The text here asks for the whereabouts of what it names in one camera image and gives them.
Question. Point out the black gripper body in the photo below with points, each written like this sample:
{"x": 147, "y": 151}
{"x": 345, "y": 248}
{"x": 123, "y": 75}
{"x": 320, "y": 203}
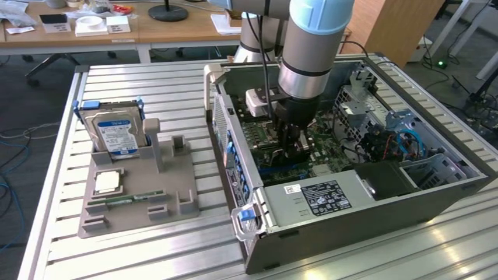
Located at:
{"x": 298, "y": 112}

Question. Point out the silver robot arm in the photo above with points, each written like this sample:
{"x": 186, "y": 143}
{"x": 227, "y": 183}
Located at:
{"x": 311, "y": 43}

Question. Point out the CPU socket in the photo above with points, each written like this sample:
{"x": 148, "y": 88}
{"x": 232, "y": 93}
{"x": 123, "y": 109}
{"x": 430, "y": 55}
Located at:
{"x": 268, "y": 132}

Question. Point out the green motherboard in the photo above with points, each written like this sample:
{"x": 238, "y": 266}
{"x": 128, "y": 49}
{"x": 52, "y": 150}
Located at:
{"x": 330, "y": 146}

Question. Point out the silver chipset heat sink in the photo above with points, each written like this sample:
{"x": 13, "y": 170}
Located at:
{"x": 324, "y": 170}

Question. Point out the perforated metal disk bay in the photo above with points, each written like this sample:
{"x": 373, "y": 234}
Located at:
{"x": 358, "y": 116}

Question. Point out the grey power supply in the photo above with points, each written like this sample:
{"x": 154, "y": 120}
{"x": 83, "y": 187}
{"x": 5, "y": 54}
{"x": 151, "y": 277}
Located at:
{"x": 283, "y": 210}

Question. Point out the grey metal disk bay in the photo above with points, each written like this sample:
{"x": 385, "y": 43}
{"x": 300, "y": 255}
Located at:
{"x": 431, "y": 175}

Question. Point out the white paper stack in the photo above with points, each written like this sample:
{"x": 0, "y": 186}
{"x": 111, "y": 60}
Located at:
{"x": 223, "y": 26}

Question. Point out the wooden cabinet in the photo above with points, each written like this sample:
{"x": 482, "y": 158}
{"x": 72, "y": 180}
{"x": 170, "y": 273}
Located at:
{"x": 389, "y": 29}

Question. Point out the brown cardboard box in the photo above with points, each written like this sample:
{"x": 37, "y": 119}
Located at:
{"x": 232, "y": 15}

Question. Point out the open grey PC case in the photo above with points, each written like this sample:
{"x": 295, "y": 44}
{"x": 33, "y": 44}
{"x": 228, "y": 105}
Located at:
{"x": 350, "y": 248}

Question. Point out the white box red button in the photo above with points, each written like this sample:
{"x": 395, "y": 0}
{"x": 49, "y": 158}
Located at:
{"x": 422, "y": 51}

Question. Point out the grey parts rack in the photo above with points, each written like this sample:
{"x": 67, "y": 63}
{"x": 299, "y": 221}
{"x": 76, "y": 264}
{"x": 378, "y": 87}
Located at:
{"x": 143, "y": 182}

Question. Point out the device with green light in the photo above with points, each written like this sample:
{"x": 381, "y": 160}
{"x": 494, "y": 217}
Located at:
{"x": 441, "y": 63}

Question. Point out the black lamp base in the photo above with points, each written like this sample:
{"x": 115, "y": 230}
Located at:
{"x": 167, "y": 14}

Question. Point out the silver CPU chip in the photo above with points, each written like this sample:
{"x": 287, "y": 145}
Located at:
{"x": 108, "y": 182}

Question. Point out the white box with print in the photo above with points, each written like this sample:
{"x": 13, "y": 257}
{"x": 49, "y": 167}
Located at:
{"x": 118, "y": 24}

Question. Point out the red package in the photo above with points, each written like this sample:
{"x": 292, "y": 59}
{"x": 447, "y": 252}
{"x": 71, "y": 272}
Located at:
{"x": 122, "y": 9}

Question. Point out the flat white box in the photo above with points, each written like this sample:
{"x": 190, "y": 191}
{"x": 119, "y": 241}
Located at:
{"x": 91, "y": 32}

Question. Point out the white tape roll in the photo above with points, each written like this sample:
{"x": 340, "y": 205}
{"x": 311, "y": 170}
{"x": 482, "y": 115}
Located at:
{"x": 89, "y": 25}

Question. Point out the dark small bag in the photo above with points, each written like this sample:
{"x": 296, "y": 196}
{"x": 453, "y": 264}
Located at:
{"x": 100, "y": 9}

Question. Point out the black chair base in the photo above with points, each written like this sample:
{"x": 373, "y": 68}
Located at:
{"x": 43, "y": 67}

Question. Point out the white box black top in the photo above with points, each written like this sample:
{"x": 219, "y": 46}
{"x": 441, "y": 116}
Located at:
{"x": 56, "y": 27}

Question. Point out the beige tape roll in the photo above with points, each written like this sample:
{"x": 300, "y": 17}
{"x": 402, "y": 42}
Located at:
{"x": 73, "y": 3}

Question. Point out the grey cup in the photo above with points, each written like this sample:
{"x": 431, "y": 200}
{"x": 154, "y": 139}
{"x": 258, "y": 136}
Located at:
{"x": 56, "y": 3}

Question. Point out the white label card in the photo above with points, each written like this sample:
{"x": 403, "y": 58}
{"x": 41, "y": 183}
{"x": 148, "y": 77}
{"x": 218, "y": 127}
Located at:
{"x": 19, "y": 30}

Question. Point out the grey plastic bag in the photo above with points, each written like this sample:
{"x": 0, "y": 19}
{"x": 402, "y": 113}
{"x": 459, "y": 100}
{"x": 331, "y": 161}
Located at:
{"x": 15, "y": 13}

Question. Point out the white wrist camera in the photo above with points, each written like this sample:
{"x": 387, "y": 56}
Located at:
{"x": 256, "y": 102}

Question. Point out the wooden desk white frame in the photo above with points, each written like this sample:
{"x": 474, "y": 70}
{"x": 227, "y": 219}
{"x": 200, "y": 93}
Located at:
{"x": 187, "y": 29}
{"x": 39, "y": 41}

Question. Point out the hard disk with blue bracket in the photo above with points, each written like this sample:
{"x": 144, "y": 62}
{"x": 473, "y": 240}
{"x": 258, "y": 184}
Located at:
{"x": 112, "y": 137}

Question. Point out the white table frame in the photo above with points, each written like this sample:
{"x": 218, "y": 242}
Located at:
{"x": 447, "y": 27}

